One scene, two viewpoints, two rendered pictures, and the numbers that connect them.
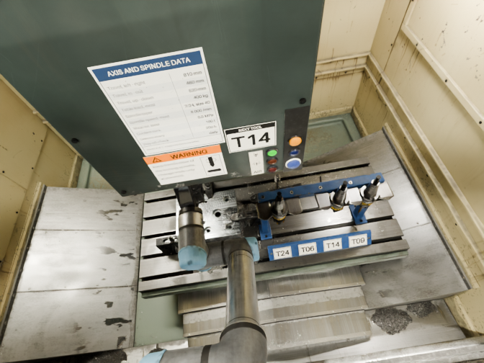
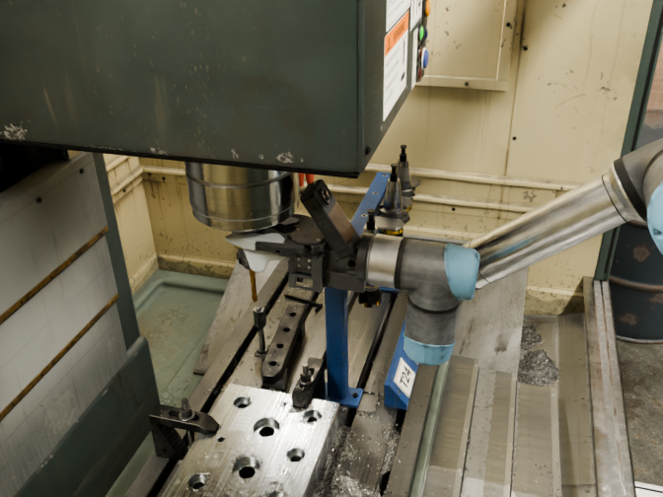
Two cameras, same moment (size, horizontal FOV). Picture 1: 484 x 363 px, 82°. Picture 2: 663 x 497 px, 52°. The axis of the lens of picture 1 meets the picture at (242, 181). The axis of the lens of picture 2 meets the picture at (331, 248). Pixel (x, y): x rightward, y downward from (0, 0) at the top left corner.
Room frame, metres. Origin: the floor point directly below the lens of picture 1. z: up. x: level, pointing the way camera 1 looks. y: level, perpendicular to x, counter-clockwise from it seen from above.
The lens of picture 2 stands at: (0.24, 0.99, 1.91)
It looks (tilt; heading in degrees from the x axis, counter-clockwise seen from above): 30 degrees down; 284
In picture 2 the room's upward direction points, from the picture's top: 1 degrees counter-clockwise
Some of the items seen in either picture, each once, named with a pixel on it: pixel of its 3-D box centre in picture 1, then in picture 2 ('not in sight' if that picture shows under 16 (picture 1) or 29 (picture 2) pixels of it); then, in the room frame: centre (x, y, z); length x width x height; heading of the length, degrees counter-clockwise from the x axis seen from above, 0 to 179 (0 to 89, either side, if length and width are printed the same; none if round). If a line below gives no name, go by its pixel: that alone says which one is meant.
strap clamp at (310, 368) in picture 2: (245, 217); (308, 390); (0.54, 0.02, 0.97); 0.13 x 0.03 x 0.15; 88
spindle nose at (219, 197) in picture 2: not in sight; (242, 170); (0.57, 0.16, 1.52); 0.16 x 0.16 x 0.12
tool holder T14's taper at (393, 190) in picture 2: (341, 192); (393, 193); (0.43, -0.33, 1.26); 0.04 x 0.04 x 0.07
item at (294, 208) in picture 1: (294, 206); not in sight; (0.43, -0.17, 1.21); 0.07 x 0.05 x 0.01; 178
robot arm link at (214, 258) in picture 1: (206, 255); (432, 319); (0.29, 0.16, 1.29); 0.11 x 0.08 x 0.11; 87
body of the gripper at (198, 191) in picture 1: (190, 199); (330, 255); (0.45, 0.17, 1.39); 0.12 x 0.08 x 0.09; 178
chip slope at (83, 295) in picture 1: (100, 256); not in sight; (0.60, 0.83, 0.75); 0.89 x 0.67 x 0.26; 178
